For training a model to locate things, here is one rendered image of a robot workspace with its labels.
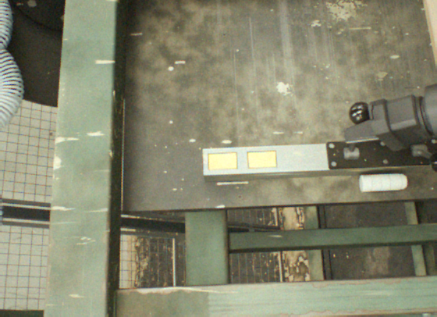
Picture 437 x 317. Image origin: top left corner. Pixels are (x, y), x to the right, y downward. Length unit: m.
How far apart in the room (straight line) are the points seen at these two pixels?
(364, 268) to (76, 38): 2.29
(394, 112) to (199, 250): 0.42
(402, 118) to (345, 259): 2.34
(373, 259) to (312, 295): 2.08
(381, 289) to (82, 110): 0.58
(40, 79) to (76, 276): 0.79
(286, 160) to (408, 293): 0.30
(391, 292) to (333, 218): 2.29
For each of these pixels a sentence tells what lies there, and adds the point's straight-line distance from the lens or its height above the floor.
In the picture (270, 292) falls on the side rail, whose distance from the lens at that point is 0.92.
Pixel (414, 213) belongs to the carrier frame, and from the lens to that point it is 2.60.
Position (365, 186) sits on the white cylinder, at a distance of 1.00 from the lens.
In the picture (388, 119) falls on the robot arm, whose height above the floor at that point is 1.56.
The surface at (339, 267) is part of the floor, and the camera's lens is 3.17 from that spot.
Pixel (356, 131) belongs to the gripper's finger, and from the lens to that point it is 0.90.
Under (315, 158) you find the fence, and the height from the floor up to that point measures 1.54.
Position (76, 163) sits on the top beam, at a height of 1.92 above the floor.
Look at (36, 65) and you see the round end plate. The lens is 1.59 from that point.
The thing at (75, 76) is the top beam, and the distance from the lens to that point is 1.01.
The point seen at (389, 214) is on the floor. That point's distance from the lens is 2.93.
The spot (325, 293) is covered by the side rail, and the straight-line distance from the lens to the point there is 0.93.
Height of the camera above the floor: 2.17
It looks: 30 degrees down
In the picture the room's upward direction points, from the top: 80 degrees counter-clockwise
